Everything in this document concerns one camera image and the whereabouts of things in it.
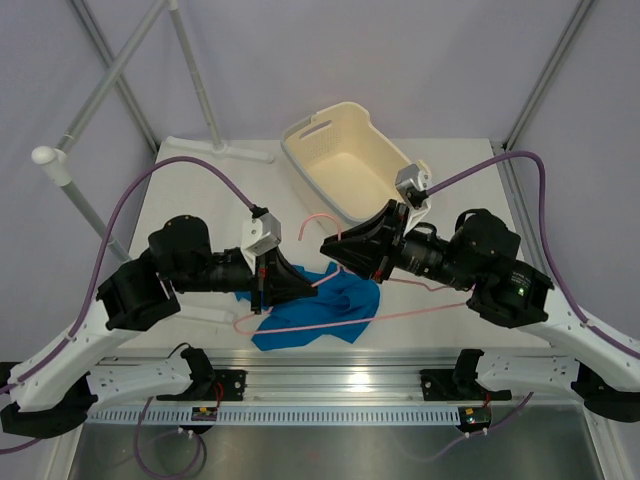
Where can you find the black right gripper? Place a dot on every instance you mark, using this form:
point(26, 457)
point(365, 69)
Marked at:
point(372, 249)

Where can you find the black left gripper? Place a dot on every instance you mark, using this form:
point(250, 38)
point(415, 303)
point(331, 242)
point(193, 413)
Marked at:
point(279, 282)

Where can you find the pink wire hanger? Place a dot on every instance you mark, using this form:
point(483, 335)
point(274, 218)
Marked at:
point(237, 322)

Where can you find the blue t shirt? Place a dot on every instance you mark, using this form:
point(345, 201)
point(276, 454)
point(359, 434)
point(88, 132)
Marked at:
point(344, 297)

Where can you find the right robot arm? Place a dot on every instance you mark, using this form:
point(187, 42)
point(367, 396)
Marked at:
point(596, 366)

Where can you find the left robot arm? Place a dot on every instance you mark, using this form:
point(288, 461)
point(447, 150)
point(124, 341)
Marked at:
point(58, 389)

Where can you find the cream plastic laundry basket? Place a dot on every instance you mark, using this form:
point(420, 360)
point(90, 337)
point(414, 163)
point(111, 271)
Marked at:
point(340, 163)

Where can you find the white clothes rack stand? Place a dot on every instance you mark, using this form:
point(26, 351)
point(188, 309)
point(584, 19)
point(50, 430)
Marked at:
point(53, 159)

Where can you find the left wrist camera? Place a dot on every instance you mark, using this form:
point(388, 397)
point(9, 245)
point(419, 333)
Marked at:
point(260, 234)

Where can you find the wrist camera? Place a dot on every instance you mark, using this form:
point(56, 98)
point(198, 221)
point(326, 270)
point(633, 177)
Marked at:
point(412, 183)
point(260, 234)

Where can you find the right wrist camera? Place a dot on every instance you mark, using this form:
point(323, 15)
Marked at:
point(412, 183)

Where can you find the aluminium mounting rail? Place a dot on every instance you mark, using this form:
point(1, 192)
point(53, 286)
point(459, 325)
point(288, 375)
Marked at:
point(346, 377)

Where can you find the white slotted cable duct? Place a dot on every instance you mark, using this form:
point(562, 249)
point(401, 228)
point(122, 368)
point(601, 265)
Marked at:
point(416, 415)

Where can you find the grey aluminium frame post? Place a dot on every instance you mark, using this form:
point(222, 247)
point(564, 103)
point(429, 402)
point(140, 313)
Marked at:
point(551, 69)

